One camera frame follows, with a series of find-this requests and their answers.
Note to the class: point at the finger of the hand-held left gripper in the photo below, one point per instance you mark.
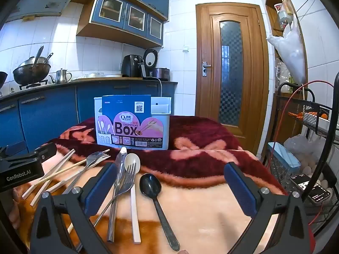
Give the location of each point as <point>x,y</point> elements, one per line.
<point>47,150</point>
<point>14,149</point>

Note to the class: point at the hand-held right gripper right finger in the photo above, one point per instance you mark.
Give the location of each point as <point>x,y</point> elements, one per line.
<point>239,190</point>

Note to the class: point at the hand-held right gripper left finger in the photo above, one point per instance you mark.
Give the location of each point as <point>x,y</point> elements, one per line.
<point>102,187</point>

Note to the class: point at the metal fork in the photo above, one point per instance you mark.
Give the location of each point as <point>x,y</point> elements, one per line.
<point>128,184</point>
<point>92,155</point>

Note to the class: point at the wooden chopstick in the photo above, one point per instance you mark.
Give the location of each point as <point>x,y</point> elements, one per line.
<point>66,169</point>

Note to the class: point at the white plastic spoon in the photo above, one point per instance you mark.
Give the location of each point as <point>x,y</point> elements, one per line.
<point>135,158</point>

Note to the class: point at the black plastic spoon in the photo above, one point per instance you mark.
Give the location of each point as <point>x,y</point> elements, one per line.
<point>150,185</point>

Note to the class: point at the light blue utensil holder box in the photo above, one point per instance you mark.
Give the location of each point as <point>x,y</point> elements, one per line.
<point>132,135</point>

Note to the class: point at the person's left hand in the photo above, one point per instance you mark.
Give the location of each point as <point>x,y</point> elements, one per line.
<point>16,209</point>

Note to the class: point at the blue base cabinets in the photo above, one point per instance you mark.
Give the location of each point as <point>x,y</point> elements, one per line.
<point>47,116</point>

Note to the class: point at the red and pink floral blanket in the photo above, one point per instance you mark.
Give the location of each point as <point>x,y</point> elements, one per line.
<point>201,211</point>

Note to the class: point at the clear container with blue lid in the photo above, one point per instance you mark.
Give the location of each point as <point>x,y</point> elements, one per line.
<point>284,156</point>

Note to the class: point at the gas stove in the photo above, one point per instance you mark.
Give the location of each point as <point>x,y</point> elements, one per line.
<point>34,85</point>

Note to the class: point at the black electronic device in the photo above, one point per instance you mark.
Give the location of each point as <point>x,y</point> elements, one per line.
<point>308,187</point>

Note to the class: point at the dark pan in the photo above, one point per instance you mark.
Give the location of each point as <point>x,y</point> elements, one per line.
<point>2,78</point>

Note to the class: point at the steel kettle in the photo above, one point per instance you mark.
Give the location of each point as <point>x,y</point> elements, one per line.
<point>62,76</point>

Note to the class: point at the pile of eggs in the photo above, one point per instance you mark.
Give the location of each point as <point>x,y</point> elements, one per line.
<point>312,168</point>

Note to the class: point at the clear plastic bag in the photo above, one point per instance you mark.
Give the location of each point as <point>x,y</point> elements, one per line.
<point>299,143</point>

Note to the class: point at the metal wok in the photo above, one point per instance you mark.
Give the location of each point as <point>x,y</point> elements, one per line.
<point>29,74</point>

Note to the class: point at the carrots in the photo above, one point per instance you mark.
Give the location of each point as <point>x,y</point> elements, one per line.
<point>299,115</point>

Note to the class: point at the black metal rack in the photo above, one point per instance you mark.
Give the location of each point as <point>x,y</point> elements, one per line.
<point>327,148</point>

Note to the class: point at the wooden door with glass pane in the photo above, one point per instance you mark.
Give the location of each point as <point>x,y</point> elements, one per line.
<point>209,98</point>

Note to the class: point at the white tray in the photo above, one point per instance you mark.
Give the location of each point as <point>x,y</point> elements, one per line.
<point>317,121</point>

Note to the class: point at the black air fryer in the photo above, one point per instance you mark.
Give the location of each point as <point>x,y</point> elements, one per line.
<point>131,66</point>

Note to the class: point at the white plastic bag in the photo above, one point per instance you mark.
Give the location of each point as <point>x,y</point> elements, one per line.
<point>291,53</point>

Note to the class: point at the wooden shelf unit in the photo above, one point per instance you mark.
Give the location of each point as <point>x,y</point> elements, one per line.
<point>272,13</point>

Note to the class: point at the white and red cup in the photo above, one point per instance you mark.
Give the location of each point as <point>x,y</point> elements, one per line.
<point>278,6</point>

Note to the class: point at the blue glass-door wall cabinet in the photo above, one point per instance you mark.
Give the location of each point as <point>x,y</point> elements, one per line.
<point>124,16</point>

